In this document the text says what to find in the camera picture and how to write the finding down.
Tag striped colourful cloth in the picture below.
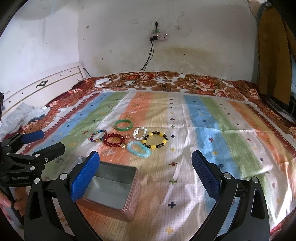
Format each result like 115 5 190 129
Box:
14 89 296 241

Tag crumpled grey white clothes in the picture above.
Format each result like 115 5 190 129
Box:
1 103 51 138

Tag multicolour bead bracelet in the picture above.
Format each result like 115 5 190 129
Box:
89 129 108 143

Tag light blue bead bracelet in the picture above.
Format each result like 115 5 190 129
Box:
126 141 152 159

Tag black power cable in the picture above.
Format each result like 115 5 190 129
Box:
95 37 156 88

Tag floral brown bed blanket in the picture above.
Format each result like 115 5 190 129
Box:
16 71 296 239

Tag person's left hand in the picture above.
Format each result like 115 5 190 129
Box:
0 187 28 220

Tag white power strip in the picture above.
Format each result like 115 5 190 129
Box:
149 33 169 41

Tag white pearl bracelet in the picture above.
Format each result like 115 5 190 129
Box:
132 126 149 141

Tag dark red bead bracelet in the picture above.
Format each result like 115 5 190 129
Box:
103 133 127 149

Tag green jade bangle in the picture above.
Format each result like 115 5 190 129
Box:
114 119 133 132

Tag yellow black bead bracelet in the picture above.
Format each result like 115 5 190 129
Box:
142 131 169 150

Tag white wooden headboard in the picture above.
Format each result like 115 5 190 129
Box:
2 62 87 116

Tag square metal tin box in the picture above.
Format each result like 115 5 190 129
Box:
76 161 141 222

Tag white wall socket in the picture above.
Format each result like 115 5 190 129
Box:
151 17 161 30

